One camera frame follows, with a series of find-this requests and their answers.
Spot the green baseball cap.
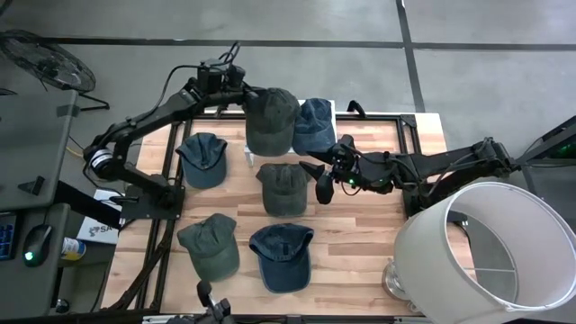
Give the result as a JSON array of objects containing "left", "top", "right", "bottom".
[
  {"left": 175, "top": 212, "right": 241, "bottom": 284},
  {"left": 244, "top": 87, "right": 302, "bottom": 158},
  {"left": 255, "top": 162, "right": 312, "bottom": 218}
]

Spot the black floor fan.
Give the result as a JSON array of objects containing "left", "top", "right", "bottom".
[{"left": 0, "top": 29, "right": 112, "bottom": 112}]

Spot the black support beam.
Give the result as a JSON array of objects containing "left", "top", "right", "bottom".
[{"left": 54, "top": 179, "right": 123, "bottom": 231}]

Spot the black aluminium table frame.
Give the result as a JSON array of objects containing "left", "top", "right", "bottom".
[{"left": 103, "top": 111, "right": 423, "bottom": 316}]

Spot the black side stand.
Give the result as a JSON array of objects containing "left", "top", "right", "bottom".
[{"left": 496, "top": 114, "right": 576, "bottom": 181}]

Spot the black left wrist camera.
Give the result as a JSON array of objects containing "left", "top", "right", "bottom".
[{"left": 197, "top": 42, "right": 248, "bottom": 91}]

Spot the black triangular bracket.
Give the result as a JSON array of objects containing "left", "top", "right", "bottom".
[{"left": 16, "top": 175, "right": 47, "bottom": 197}]

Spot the grey desk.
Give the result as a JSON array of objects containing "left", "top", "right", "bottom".
[{"left": 0, "top": 89, "right": 78, "bottom": 319}]

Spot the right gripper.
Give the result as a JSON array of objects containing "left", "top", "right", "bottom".
[{"left": 299, "top": 133, "right": 368, "bottom": 188}]

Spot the blue denim baseball cap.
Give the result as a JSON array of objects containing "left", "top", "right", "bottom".
[
  {"left": 291, "top": 97, "right": 338, "bottom": 157},
  {"left": 175, "top": 131, "right": 229, "bottom": 190},
  {"left": 248, "top": 222, "right": 315, "bottom": 294}
]

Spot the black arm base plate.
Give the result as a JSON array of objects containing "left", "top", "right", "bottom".
[
  {"left": 119, "top": 184, "right": 186, "bottom": 221},
  {"left": 401, "top": 184, "right": 456, "bottom": 218}
]

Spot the white printed cardboard box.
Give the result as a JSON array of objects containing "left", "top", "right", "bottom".
[{"left": 75, "top": 188, "right": 123, "bottom": 247}]

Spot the white metal shelf riser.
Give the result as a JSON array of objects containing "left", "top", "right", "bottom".
[{"left": 242, "top": 99, "right": 338, "bottom": 168}]

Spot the white lamp shade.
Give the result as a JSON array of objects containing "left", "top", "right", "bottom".
[{"left": 381, "top": 181, "right": 576, "bottom": 324}]

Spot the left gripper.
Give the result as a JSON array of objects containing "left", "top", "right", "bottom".
[{"left": 186, "top": 82, "right": 267, "bottom": 107}]

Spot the backlit keyboard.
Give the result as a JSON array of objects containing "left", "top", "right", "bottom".
[{"left": 0, "top": 211, "right": 18, "bottom": 262}]

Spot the black leader arm handle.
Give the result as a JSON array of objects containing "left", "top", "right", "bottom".
[{"left": 166, "top": 280, "right": 235, "bottom": 324}]

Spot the white drink can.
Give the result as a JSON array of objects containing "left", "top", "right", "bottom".
[{"left": 59, "top": 236, "right": 87, "bottom": 262}]

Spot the black computer mouse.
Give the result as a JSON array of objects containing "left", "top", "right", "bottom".
[{"left": 22, "top": 223, "right": 54, "bottom": 268}]

